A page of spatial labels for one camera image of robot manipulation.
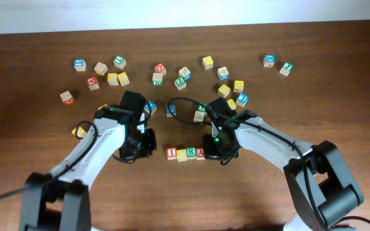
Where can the green R block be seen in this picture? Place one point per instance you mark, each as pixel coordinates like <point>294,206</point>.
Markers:
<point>191,153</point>

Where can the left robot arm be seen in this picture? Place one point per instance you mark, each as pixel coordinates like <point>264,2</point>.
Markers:
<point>59,199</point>

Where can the red block left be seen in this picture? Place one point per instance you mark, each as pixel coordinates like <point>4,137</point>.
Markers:
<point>92,83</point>

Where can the yellow block upper left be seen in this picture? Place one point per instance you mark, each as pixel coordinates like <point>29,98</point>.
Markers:
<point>112,79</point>

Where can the wooden leaf block blue side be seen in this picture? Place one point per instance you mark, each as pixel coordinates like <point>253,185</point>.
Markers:
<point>185,73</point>

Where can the green Z block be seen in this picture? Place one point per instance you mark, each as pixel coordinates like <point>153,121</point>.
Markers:
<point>180,83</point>

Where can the yellow C block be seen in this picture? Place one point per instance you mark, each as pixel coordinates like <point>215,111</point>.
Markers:
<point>182,155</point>

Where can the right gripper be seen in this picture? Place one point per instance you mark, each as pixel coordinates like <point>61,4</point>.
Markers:
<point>210,153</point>

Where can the green V block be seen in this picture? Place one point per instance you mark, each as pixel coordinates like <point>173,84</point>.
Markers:
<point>201,108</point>

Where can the blue I block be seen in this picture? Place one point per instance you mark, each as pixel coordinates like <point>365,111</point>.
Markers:
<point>242,99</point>

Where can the yellow block top centre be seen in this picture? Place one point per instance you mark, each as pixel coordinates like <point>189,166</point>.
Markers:
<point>207,62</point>

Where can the wooden picture block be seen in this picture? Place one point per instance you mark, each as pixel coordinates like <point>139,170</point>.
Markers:
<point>199,117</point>

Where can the blue S block top-left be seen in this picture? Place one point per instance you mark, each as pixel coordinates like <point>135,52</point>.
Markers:
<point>80,65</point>

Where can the red I block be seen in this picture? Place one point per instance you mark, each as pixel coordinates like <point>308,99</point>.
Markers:
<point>171,153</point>

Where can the green L block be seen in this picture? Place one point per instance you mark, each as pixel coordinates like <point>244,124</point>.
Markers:
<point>120,62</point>

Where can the blue F block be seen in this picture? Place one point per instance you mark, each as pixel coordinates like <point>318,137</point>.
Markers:
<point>150,107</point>

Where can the yellow block right cluster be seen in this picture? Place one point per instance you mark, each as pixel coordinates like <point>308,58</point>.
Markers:
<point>224,91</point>

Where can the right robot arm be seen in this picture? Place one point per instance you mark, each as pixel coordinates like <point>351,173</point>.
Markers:
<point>322,187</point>

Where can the yellow block right upper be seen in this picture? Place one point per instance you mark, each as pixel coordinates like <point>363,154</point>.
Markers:
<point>238,86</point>

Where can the green J block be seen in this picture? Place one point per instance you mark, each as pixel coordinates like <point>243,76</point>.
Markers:
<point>286,68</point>

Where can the red A block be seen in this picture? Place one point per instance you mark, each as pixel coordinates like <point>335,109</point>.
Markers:
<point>200,154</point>

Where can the blue P block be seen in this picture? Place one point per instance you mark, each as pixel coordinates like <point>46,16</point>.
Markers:
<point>171,110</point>

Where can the plain wooden block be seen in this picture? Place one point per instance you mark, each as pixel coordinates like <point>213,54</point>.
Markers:
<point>100,69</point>

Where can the wooden block green side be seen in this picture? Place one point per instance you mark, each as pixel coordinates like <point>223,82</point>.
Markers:
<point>157,79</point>

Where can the wooden block blue D side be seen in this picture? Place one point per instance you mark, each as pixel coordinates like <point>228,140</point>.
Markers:
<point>223,73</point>

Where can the red block top centre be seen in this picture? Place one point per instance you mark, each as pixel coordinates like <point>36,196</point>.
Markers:
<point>160,68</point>

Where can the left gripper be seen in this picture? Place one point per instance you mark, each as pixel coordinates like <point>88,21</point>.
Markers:
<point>151,144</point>

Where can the wooden block red side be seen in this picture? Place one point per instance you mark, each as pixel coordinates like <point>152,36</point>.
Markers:
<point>67,98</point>

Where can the yellow block right lower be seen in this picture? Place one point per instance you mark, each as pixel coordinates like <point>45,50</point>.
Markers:
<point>231,104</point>

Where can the blue X block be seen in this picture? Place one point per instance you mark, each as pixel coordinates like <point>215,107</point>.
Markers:
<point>269,60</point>

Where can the yellow block far left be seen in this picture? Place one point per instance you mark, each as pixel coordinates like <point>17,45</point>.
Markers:
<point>79,133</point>

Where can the yellow block beside it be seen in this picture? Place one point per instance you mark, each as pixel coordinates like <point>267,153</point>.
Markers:
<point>123,78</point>

